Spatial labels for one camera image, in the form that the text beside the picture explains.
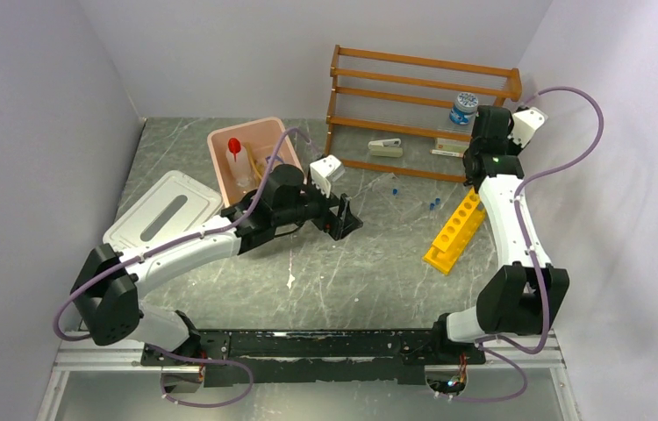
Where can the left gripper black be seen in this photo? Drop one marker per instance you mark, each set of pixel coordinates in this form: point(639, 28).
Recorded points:
point(337, 226)

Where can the blue safety glasses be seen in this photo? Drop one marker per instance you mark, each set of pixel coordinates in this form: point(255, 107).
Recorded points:
point(278, 161)

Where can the amber rubber tubing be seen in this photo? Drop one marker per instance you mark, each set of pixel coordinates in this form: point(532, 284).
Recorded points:
point(258, 168)

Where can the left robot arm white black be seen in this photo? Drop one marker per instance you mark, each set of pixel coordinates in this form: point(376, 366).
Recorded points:
point(111, 283)

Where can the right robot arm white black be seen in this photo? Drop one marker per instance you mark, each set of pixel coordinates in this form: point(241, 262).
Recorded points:
point(524, 295)

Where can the small blue caps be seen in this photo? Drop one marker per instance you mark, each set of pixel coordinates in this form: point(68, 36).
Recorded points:
point(409, 199)

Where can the white stapler on shelf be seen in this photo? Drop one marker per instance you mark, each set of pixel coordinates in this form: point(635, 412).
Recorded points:
point(391, 148)

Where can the yellow test tube rack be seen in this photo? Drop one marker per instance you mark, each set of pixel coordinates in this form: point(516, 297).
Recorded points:
point(454, 236)

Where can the pink plastic bin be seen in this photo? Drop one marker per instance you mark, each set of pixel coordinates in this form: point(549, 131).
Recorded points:
point(261, 135)

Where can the red cap wash bottle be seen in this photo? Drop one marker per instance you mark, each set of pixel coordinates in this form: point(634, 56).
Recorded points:
point(238, 163)

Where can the wooden shelf rack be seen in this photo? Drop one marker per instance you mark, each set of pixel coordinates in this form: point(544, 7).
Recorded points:
point(409, 95)

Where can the blue white jar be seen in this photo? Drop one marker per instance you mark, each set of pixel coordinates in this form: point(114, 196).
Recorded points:
point(464, 108)

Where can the white bin lid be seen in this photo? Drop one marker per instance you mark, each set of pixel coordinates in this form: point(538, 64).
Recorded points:
point(175, 204)

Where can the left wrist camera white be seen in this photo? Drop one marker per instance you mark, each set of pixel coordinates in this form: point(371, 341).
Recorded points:
point(325, 172)

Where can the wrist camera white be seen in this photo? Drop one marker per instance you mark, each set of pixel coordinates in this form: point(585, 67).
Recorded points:
point(526, 121)
point(325, 172)

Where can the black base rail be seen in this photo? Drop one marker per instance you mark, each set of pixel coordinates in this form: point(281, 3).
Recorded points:
point(401, 355)

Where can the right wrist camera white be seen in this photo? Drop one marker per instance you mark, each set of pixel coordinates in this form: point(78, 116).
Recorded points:
point(526, 121)

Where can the aluminium frame rail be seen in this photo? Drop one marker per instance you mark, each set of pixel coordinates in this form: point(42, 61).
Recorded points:
point(130, 381)

